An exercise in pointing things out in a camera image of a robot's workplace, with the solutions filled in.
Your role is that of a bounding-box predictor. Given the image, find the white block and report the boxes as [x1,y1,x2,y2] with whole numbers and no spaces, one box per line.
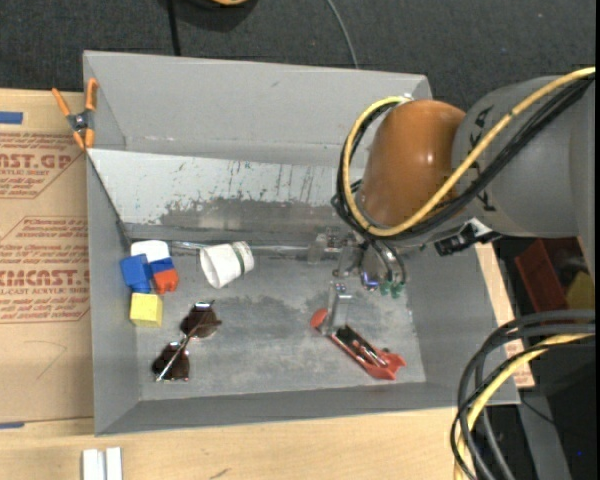
[130,239,172,265]

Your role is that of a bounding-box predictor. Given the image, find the white paper cup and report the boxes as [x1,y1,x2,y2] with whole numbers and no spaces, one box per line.
[199,240,256,290]

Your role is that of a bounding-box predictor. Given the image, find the red hand tool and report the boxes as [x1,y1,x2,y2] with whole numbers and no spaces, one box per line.
[309,308,408,382]

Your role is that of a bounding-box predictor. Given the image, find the yellow block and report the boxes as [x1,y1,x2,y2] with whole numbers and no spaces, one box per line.
[129,292,165,329]

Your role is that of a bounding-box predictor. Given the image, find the brown cardboard board, red print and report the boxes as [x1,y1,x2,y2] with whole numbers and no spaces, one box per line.
[0,86,97,430]

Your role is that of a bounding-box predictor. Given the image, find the orange and blue block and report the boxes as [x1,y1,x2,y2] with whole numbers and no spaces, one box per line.
[149,257,180,295]

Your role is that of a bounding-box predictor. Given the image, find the grey metal bin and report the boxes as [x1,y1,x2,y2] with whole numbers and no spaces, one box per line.
[82,50,522,437]

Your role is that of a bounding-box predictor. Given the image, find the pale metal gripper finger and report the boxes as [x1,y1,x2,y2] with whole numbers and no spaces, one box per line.
[323,281,354,333]
[307,232,347,267]

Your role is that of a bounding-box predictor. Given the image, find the dark brown sunglasses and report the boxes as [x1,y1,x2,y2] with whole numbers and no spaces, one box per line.
[150,300,224,384]

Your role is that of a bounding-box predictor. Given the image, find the black cylinder on white bracket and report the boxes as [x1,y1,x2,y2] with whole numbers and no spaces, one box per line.
[433,216,495,257]

